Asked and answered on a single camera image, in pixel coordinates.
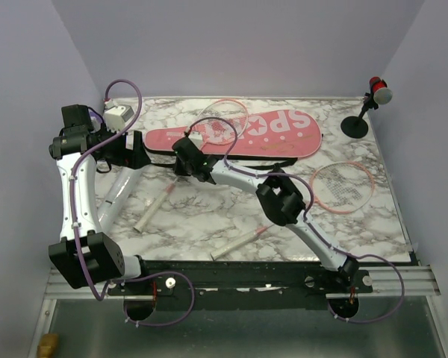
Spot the brass fitting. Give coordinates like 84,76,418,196
36,333,59,358

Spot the purple metronome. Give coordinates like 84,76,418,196
88,107,104,131

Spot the pink racket cover bag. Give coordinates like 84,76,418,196
143,110,322,160

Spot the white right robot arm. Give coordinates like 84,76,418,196
172,137,358,292

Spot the black microphone stand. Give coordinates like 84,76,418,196
340,93,376,139

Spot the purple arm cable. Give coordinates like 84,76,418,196
69,78,195,329
184,117,408,325

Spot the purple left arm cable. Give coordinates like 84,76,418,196
69,78,195,329

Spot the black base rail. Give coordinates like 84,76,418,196
109,260,373,311

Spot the red grey microphone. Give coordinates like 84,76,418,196
369,76,393,105

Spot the grey shuttlecock tube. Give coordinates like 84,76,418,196
97,167,143,234

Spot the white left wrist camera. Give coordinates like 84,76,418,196
103,99,134,133

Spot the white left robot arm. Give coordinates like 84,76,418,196
49,101,151,295

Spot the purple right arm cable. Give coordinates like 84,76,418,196
184,117,408,325

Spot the pink badminton racket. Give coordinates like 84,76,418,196
209,160,377,261
133,97,249,233

